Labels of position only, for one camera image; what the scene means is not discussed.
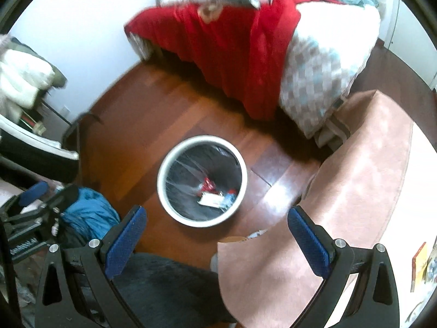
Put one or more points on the dark grey fuzzy cloth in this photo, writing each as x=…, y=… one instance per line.
x=164, y=287

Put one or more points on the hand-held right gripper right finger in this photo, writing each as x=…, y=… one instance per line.
x=309, y=242

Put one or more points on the black and white chair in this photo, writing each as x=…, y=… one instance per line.
x=37, y=150

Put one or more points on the red wrapper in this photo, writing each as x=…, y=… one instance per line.
x=207, y=184

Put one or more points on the checked quilt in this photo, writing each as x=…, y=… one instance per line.
x=317, y=75

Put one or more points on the white round waste bin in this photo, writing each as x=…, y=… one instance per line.
x=177, y=191

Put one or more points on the red blanket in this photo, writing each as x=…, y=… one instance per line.
x=218, y=41

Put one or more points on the white flat packet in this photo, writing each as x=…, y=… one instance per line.
x=212, y=200

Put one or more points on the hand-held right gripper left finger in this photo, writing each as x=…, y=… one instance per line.
x=125, y=244

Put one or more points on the blue cloth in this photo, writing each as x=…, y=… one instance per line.
x=92, y=211

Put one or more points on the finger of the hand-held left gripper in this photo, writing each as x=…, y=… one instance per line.
x=65, y=196
x=34, y=190

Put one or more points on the pink cloth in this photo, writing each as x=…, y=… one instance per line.
x=341, y=194

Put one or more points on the white padded jacket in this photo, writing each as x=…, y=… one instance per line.
x=20, y=75

